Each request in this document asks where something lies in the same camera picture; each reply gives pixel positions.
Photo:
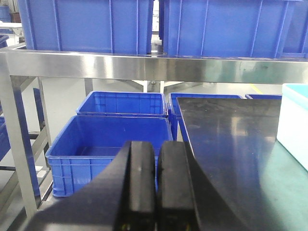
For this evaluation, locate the blue crate upper left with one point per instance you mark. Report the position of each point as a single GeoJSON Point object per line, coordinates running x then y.
{"type": "Point", "coordinates": [108, 26]}

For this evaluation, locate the blue crate upper middle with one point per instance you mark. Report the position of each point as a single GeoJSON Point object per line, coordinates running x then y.
{"type": "Point", "coordinates": [226, 28]}

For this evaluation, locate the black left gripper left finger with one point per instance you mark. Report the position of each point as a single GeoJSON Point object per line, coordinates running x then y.
{"type": "Point", "coordinates": [120, 198]}

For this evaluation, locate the blue floor crate behind table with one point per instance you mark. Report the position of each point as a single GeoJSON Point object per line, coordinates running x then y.
{"type": "Point", "coordinates": [174, 114]}

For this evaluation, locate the light teal plastic tub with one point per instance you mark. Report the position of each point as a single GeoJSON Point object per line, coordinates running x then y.
{"type": "Point", "coordinates": [293, 121]}

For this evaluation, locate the blue crate upper right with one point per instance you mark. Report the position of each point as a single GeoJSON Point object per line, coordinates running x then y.
{"type": "Point", "coordinates": [296, 44]}

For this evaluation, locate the blue floor crate far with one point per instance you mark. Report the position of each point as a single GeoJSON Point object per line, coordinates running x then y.
{"type": "Point", "coordinates": [135, 104]}

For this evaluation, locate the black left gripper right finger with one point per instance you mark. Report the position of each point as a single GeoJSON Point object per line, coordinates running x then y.
{"type": "Point", "coordinates": [187, 201]}

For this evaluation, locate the blue floor crate near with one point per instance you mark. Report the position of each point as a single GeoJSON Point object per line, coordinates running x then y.
{"type": "Point", "coordinates": [88, 144]}

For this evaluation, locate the steel shelf rack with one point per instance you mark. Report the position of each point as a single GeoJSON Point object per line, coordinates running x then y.
{"type": "Point", "coordinates": [19, 67]}

